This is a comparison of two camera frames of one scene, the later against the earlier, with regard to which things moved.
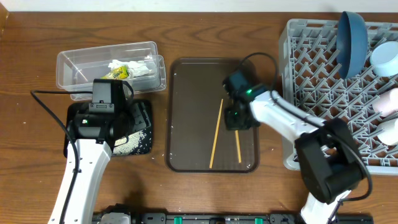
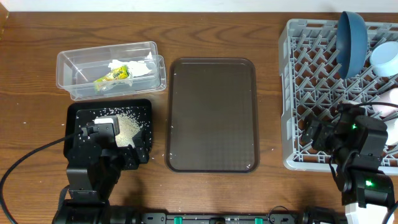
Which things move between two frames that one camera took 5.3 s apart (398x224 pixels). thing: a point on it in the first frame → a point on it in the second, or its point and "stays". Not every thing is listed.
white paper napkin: [135, 68] stays
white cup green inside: [389, 135] stays
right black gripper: [232, 124] → [325, 129]
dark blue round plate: [352, 45] stays
